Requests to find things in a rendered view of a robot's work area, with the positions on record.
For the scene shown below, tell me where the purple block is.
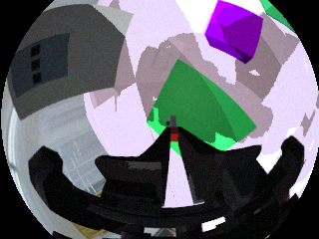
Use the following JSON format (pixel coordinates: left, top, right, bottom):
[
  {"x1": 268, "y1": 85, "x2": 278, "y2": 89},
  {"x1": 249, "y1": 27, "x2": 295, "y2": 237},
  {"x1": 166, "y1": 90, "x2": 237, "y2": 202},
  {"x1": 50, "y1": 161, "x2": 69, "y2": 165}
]
[{"x1": 204, "y1": 0, "x2": 263, "y2": 64}]

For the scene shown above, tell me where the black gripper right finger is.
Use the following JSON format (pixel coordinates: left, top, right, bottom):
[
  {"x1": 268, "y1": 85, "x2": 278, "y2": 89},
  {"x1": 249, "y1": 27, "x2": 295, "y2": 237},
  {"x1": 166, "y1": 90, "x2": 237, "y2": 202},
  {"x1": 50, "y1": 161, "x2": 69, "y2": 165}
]
[{"x1": 178, "y1": 126, "x2": 262, "y2": 204}]

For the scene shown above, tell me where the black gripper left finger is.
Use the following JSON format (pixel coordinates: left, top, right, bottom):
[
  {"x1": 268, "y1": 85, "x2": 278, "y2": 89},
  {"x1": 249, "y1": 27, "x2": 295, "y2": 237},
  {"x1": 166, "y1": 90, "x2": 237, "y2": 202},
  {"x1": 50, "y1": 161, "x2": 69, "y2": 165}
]
[{"x1": 95, "y1": 126, "x2": 170, "y2": 207}]

